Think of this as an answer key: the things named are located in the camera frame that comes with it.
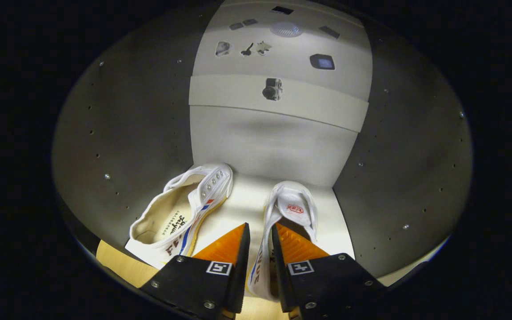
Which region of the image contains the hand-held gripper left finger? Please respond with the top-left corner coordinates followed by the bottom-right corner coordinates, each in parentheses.
top-left (139, 222), bottom-right (252, 320)

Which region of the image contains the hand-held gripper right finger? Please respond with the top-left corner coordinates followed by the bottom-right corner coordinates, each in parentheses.
top-left (272, 222), bottom-right (388, 320)

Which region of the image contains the white canvas shoe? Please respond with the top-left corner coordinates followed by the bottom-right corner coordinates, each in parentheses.
top-left (124, 162), bottom-right (235, 270)
top-left (246, 180), bottom-right (319, 303)

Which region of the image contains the grey shoe cabinet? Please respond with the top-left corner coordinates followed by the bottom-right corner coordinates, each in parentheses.
top-left (52, 0), bottom-right (474, 288)

